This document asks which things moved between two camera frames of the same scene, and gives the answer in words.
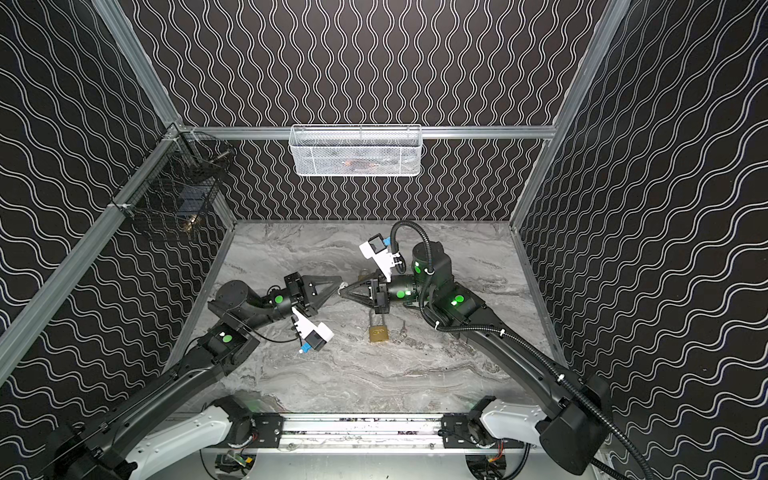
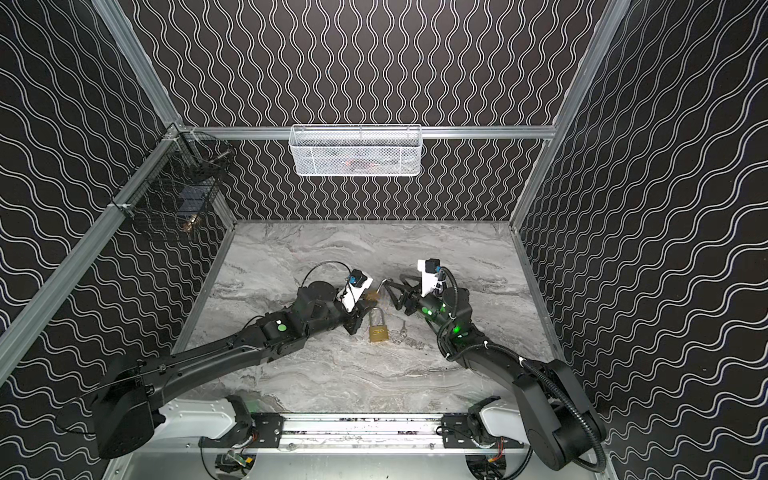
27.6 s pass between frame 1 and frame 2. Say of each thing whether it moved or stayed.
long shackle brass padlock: stayed
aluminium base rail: stayed
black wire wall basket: stayed
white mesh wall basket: stayed
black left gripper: moved
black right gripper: moved
